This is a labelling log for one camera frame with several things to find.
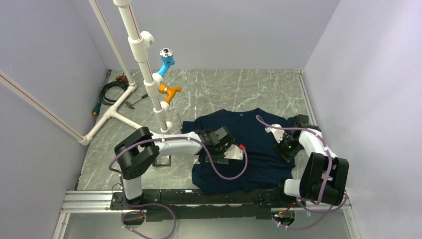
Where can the yellow black screwdriver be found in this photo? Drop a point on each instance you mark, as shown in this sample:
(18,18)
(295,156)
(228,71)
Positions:
(180,122)

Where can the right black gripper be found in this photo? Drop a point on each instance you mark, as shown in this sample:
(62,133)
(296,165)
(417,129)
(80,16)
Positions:
(287,155)

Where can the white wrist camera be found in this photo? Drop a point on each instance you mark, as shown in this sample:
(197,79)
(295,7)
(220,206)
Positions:
(234,152)
(276,131)

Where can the aluminium rail frame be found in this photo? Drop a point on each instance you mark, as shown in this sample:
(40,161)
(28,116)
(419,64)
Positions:
(87,215)

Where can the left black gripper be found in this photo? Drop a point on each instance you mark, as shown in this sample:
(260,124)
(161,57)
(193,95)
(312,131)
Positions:
(220,158)

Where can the brown handled tool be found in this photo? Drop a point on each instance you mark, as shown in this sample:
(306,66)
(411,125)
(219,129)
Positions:
(122,78)

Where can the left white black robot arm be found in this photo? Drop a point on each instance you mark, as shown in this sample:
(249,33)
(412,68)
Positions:
(137,152)

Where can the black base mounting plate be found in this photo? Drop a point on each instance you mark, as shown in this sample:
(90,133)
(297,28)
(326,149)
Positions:
(166,204)

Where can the blue faucet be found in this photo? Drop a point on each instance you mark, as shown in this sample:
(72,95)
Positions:
(167,58)

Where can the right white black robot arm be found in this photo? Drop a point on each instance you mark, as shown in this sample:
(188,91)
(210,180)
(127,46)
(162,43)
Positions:
(324,177)

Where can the white PVC pipe frame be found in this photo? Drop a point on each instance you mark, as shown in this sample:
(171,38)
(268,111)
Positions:
(140,42)

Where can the small square black tray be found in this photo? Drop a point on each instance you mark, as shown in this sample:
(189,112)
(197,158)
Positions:
(162,161)

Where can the green handled screwdriver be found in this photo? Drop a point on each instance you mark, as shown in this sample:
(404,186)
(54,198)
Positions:
(96,109)

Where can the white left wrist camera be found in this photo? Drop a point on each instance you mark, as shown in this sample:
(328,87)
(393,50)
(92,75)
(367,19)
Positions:
(234,152)

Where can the orange faucet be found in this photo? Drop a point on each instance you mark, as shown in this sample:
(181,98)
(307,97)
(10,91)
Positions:
(170,92)

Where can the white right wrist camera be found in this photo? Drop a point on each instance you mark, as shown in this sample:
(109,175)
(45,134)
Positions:
(276,131)

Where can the small hammer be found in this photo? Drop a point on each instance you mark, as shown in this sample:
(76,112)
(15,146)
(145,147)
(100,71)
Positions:
(130,105)

